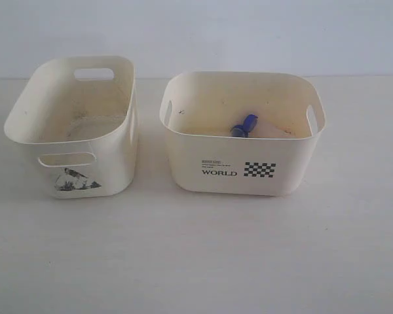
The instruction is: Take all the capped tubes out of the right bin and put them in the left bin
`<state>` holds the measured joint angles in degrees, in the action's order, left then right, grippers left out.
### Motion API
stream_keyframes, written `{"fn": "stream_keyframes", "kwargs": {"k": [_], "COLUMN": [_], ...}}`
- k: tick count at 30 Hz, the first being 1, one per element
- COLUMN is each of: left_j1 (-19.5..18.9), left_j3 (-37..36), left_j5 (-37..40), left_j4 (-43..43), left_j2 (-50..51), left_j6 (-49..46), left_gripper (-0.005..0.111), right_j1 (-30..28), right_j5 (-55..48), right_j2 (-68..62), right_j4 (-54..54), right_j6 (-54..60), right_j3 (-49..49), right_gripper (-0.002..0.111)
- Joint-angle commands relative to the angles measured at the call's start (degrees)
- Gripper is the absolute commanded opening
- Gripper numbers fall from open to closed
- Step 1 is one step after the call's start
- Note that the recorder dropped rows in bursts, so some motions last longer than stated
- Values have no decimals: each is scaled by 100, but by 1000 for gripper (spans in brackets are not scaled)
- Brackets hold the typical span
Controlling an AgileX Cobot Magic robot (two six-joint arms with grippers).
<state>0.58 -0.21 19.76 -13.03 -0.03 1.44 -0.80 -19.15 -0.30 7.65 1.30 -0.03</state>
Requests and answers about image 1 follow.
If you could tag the blue cap bottle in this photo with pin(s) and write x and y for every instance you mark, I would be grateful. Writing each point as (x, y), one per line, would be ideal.
(256, 128)
(239, 131)

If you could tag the cream WORLD bin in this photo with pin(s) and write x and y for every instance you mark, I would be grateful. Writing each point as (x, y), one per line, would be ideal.
(199, 109)

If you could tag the cream plastic bin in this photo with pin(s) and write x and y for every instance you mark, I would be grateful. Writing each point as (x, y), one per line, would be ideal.
(75, 125)

